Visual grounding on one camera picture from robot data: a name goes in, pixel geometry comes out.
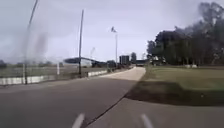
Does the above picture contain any dark tall building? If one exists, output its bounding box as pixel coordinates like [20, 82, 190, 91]
[119, 54, 130, 66]

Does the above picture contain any tall floodlight mast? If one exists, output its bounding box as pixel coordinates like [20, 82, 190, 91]
[110, 26, 119, 66]

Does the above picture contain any single tree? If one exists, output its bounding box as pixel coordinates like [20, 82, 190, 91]
[130, 52, 138, 65]

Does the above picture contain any street lamp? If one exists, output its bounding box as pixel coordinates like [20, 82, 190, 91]
[88, 46, 97, 67]

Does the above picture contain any low dark building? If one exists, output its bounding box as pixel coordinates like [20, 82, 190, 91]
[135, 59, 150, 66]

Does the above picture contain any building with curved roof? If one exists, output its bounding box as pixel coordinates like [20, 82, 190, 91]
[63, 56, 108, 69]

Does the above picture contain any straight thin pole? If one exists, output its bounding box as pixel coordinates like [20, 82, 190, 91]
[78, 9, 85, 77]

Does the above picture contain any robot's own part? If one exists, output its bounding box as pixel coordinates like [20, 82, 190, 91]
[71, 113, 86, 128]
[139, 113, 154, 128]

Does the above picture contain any pale concrete path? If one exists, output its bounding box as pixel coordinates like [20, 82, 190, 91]
[84, 66, 224, 128]

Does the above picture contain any grey asphalt road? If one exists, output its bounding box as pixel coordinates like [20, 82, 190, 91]
[0, 70, 138, 128]

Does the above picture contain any grass field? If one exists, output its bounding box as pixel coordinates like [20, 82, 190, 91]
[0, 65, 111, 78]

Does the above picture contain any row of dark trees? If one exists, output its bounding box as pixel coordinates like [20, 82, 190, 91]
[146, 1, 224, 67]

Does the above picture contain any grass lawn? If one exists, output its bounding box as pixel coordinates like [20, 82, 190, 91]
[124, 65, 224, 107]

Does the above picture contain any thin leaning pole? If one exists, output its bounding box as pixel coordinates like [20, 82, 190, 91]
[22, 0, 39, 85]

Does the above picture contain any low white wall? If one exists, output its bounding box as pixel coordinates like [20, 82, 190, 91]
[0, 69, 109, 86]

